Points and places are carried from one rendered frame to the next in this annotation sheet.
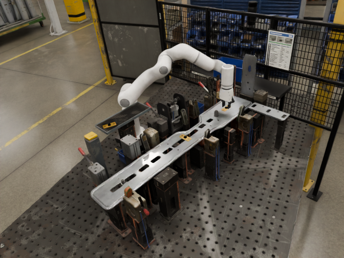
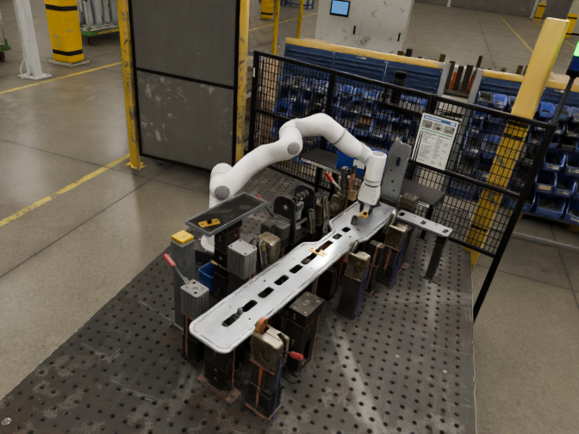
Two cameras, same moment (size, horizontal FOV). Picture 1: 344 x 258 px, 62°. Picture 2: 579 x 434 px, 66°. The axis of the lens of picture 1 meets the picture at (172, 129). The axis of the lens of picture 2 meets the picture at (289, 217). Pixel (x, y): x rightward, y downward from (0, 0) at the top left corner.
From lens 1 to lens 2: 0.50 m
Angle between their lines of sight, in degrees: 14
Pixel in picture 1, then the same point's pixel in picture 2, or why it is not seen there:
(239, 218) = (400, 374)
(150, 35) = (218, 99)
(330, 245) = (489, 418)
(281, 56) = (437, 150)
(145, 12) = (214, 64)
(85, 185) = (146, 320)
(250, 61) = (400, 151)
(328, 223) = (483, 388)
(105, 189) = (212, 322)
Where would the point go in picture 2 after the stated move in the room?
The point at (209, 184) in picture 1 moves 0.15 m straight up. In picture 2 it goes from (345, 324) to (351, 300)
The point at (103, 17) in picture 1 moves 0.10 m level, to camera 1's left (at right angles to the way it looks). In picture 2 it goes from (140, 61) to (130, 61)
